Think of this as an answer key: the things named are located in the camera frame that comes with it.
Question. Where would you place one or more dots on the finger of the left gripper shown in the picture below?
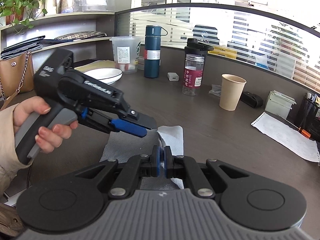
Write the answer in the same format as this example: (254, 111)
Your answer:
(142, 120)
(129, 128)

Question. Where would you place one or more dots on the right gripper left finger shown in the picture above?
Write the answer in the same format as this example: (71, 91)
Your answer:
(137, 167)

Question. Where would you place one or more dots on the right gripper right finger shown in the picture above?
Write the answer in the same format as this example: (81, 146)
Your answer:
(188, 170)

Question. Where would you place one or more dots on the grey towel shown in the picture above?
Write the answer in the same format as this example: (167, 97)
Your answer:
(122, 146)

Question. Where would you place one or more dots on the beige left sleeve forearm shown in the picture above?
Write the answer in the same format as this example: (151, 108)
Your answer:
(9, 161)

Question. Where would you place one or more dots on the left hand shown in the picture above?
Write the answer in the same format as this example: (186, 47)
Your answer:
(47, 139)

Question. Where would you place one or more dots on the white bowl black rim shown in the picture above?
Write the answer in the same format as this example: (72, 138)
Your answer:
(105, 75)

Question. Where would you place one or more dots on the white charger adapter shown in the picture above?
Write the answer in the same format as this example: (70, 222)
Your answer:
(172, 76)

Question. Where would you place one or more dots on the brown leather handbag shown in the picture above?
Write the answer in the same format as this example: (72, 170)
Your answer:
(16, 77)

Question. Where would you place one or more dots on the clear jar red label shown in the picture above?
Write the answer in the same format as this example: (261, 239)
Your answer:
(193, 72)

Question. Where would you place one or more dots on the clear plastic starbucks cup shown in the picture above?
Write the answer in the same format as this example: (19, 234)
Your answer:
(126, 50)

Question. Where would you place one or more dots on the clear plastic bag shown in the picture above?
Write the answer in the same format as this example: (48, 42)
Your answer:
(215, 90)

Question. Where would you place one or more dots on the dark blue thermos bottle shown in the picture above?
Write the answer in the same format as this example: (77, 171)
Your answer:
(152, 51)

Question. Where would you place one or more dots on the brown paper cup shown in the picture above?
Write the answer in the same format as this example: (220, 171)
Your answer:
(231, 89)

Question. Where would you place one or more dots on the small black case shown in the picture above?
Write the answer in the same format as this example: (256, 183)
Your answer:
(251, 99)

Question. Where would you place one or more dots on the white paper sheet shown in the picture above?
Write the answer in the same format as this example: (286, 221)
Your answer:
(288, 137)

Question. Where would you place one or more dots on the green potted plant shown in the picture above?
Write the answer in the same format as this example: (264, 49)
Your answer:
(21, 12)

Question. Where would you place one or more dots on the pale green box stack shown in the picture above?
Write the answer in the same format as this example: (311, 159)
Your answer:
(279, 104)

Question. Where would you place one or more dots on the black mesh pen holder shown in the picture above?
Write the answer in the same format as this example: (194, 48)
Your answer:
(308, 116)

